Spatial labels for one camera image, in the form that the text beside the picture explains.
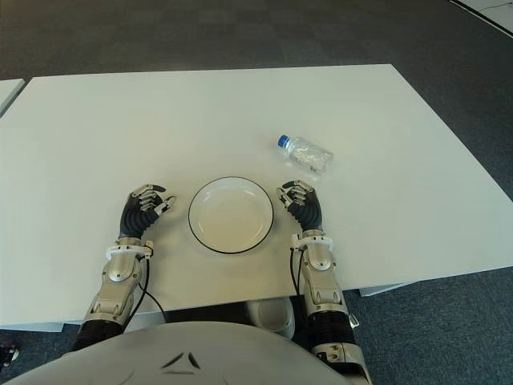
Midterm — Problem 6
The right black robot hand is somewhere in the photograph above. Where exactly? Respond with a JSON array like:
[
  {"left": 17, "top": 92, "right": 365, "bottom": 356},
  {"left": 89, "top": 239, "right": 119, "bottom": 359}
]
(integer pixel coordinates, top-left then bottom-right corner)
[{"left": 276, "top": 179, "right": 324, "bottom": 232}]

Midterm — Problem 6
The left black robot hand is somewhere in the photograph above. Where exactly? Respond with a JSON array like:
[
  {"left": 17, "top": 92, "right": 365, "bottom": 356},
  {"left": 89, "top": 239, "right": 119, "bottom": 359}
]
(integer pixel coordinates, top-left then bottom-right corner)
[{"left": 118, "top": 183, "right": 178, "bottom": 241}]

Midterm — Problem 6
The clear water bottle blue cap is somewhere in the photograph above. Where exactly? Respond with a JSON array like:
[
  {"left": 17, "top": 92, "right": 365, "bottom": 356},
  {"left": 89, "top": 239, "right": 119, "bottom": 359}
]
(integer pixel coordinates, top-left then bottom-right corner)
[{"left": 276, "top": 134, "right": 335, "bottom": 176}]

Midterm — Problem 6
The white plate black rim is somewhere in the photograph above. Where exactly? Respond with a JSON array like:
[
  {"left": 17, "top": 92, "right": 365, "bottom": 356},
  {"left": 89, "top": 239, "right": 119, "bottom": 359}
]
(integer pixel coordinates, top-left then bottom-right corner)
[{"left": 188, "top": 176, "right": 276, "bottom": 254}]

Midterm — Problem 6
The white robot leg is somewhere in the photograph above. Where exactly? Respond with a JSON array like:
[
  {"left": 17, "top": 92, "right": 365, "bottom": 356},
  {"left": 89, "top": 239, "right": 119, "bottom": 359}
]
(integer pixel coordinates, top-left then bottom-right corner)
[{"left": 244, "top": 298, "right": 297, "bottom": 338}]

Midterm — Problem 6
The grey robot torso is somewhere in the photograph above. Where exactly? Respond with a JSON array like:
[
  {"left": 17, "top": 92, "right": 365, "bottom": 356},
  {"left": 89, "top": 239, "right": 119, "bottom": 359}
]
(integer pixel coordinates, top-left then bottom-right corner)
[{"left": 0, "top": 320, "right": 353, "bottom": 385}]

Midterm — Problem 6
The neighbouring white table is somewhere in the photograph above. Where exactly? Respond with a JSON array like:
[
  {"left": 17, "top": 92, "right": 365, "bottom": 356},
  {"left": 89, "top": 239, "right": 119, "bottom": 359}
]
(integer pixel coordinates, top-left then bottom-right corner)
[{"left": 0, "top": 79, "right": 26, "bottom": 118}]

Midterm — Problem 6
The black stand foot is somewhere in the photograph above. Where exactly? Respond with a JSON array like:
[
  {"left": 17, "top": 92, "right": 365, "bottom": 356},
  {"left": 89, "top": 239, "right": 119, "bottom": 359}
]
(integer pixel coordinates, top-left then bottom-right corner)
[{"left": 0, "top": 339, "right": 20, "bottom": 368}]

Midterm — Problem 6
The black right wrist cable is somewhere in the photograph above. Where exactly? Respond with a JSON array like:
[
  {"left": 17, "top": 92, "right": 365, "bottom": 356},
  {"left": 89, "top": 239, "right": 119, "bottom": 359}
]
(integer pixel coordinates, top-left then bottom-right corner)
[{"left": 290, "top": 247, "right": 305, "bottom": 296}]

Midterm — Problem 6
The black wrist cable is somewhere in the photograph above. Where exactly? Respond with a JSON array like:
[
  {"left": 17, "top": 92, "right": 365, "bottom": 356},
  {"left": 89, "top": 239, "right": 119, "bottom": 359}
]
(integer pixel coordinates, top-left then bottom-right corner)
[
  {"left": 290, "top": 247, "right": 305, "bottom": 296},
  {"left": 137, "top": 256, "right": 168, "bottom": 324}
]

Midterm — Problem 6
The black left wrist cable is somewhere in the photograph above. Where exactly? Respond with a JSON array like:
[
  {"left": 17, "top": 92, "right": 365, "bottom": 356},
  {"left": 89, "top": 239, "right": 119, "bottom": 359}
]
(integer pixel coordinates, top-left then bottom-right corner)
[{"left": 137, "top": 256, "right": 168, "bottom": 324}]

